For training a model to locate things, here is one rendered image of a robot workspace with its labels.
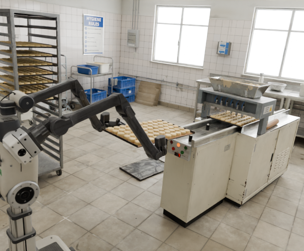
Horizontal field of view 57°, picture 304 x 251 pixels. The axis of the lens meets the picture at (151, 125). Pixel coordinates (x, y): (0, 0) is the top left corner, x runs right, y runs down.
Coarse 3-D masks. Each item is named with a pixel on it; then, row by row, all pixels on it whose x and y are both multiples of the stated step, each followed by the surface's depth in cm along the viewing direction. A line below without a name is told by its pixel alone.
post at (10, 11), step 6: (12, 12) 246; (12, 18) 247; (12, 24) 249; (12, 30) 250; (12, 36) 251; (12, 42) 253; (12, 48) 254; (12, 54) 256; (12, 60) 259; (18, 90) 268; (18, 114) 274
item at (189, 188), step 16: (208, 128) 278; (224, 128) 288; (208, 144) 247; (224, 144) 268; (176, 160) 253; (192, 160) 240; (208, 160) 254; (224, 160) 278; (176, 176) 256; (192, 176) 243; (208, 176) 263; (224, 176) 288; (176, 192) 260; (192, 192) 249; (208, 192) 272; (224, 192) 299; (176, 208) 263; (192, 208) 257; (208, 208) 289
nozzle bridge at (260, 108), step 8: (208, 88) 312; (200, 96) 306; (208, 96) 308; (224, 96) 285; (232, 96) 279; (208, 104) 304; (216, 104) 299; (224, 104) 296; (240, 104) 283; (248, 104) 277; (256, 104) 271; (264, 104) 262; (272, 104) 276; (208, 112) 325; (240, 112) 279; (248, 112) 276; (256, 112) 264; (264, 112) 267; (272, 112) 282; (264, 120) 273; (264, 128) 279
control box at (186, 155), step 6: (168, 144) 252; (174, 144) 247; (180, 144) 242; (186, 144) 238; (168, 150) 253; (174, 150) 248; (180, 150) 243; (186, 150) 239; (180, 156) 244; (186, 156) 240
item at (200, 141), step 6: (234, 126) 277; (216, 132) 256; (222, 132) 261; (228, 132) 270; (198, 138) 237; (204, 138) 241; (210, 138) 248; (216, 138) 256; (192, 144) 233; (198, 144) 236
